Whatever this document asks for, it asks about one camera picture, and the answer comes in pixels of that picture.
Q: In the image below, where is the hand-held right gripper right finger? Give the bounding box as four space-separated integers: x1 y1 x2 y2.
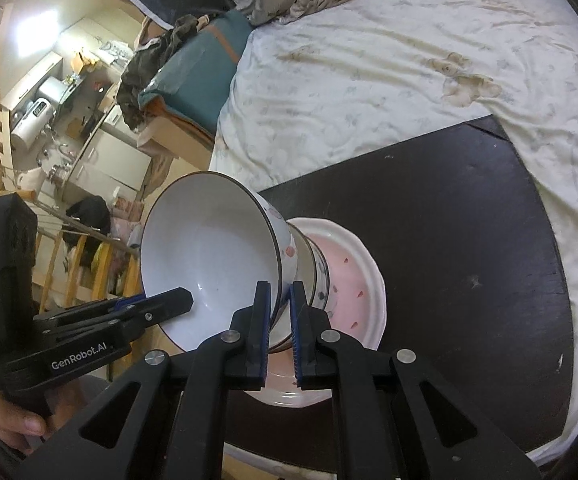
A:
289 280 542 480

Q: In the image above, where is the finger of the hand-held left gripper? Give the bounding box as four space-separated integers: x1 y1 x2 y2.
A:
114 287 194 333
34 297 144 328

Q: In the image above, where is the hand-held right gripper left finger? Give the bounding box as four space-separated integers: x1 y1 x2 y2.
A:
16 280 272 480

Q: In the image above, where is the small white bowl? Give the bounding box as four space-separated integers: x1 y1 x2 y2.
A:
304 240 332 311

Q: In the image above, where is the person's left hand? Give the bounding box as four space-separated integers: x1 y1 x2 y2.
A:
0 400 50 443

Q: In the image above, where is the wooden rack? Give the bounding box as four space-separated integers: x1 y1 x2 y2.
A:
34 230 142 311

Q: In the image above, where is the black garment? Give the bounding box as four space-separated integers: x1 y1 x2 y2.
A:
64 195 112 236

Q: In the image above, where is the white water heater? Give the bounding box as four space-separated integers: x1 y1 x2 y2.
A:
9 80 67 151

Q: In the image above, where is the white cabinet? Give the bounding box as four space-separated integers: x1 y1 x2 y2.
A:
64 105 154 196

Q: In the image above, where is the black wooden board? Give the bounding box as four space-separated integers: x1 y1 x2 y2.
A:
219 115 570 466

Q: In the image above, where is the dark clothing pile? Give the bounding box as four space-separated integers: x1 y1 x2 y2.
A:
119 14 210 131

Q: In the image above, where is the teal cushion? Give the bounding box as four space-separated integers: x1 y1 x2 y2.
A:
136 10 252 136

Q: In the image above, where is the white bed sheet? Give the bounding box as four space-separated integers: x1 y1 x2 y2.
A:
209 0 578 466

